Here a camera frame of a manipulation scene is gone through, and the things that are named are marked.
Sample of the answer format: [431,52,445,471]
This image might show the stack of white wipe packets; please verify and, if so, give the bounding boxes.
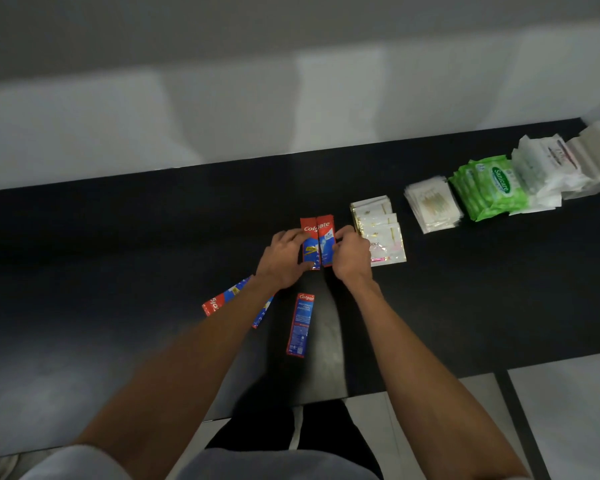
[510,134,582,216]

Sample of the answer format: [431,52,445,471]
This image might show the stack of clear swab packets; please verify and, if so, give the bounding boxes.
[404,176,464,235]

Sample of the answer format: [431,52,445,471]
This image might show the white drawstring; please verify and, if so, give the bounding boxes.
[288,406,305,451]

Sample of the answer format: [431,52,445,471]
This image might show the person's left forearm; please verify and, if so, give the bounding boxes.
[74,275,280,480]

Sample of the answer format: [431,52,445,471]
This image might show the person's left hand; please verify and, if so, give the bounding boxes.
[256,229,315,291]

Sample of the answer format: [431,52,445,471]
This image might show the person's right hand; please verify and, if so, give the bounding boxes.
[332,225,374,293]

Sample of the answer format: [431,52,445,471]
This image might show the red blue toothpaste box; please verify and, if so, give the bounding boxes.
[286,293,316,358]
[300,217,322,271]
[317,215,337,268]
[201,276,253,317]
[251,296,275,329]

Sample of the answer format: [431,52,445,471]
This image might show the black shorts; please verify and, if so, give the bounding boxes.
[205,399,384,480]

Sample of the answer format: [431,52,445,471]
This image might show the grey shirt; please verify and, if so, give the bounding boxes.
[19,444,382,480]

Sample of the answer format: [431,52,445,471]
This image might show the stack of green wipe packets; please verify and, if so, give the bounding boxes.
[448,155,529,222]

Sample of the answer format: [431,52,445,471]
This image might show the pile of gold-edged white sachets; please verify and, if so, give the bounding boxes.
[349,195,407,267]

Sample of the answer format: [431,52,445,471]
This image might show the person's right forearm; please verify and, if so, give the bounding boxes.
[349,280,532,480]

